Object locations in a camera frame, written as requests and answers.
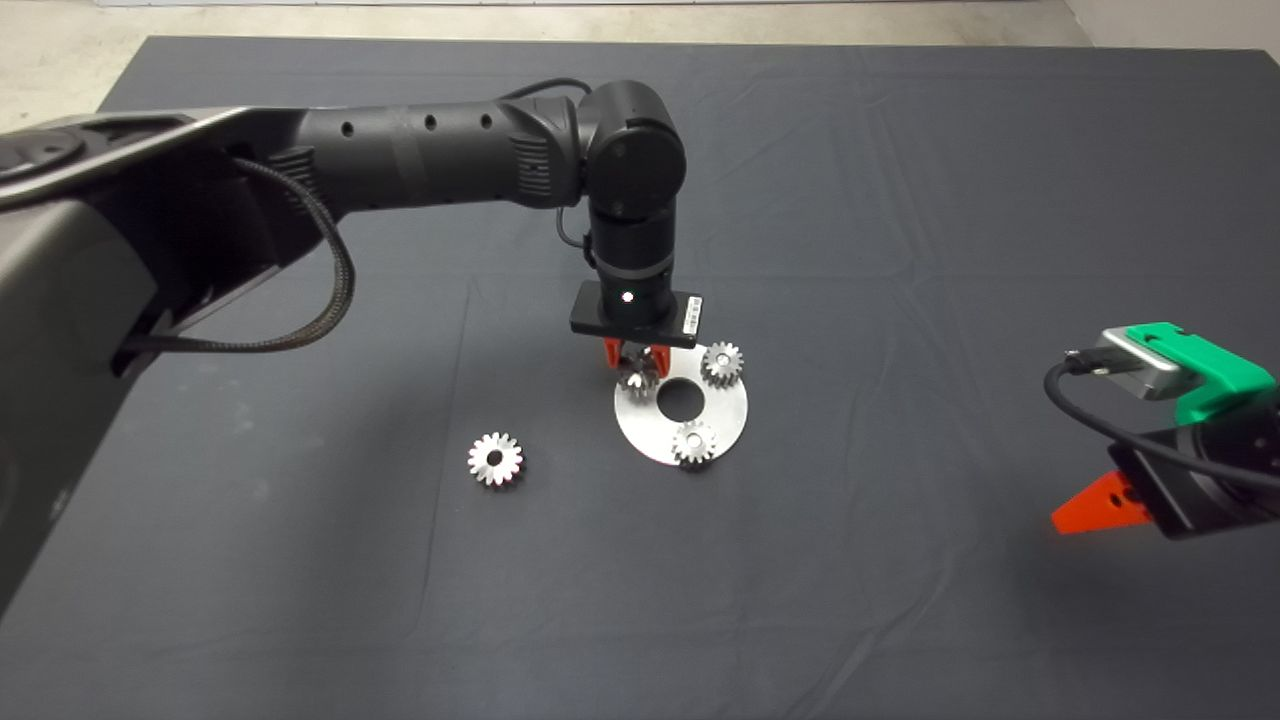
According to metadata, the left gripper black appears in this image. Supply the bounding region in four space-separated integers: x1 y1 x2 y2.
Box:
569 280 707 379

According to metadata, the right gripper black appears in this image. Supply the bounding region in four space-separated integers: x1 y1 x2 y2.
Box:
1051 432 1280 542

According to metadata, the small steel gear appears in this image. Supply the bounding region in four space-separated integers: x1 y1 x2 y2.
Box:
617 345 660 402
700 341 746 389
672 420 719 468

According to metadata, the tall large steel gear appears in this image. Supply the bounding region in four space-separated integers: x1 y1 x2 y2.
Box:
466 431 526 489

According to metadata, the round metal plate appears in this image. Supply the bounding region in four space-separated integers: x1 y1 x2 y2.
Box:
613 342 749 467

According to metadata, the dark grey table cloth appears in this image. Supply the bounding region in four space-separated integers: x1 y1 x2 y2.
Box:
0 35 1280 720

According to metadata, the right wrist black camera cable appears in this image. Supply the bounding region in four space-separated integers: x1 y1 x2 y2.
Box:
1044 350 1280 493

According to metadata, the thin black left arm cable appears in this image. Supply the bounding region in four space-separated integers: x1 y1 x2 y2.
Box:
495 78 601 271

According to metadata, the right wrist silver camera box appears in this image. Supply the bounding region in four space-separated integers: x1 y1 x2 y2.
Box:
1066 328 1206 402

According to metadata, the right wrist green camera mount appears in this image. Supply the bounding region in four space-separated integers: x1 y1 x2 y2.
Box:
1122 322 1278 426

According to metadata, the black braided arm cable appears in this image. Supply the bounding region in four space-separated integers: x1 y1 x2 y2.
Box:
115 157 357 354

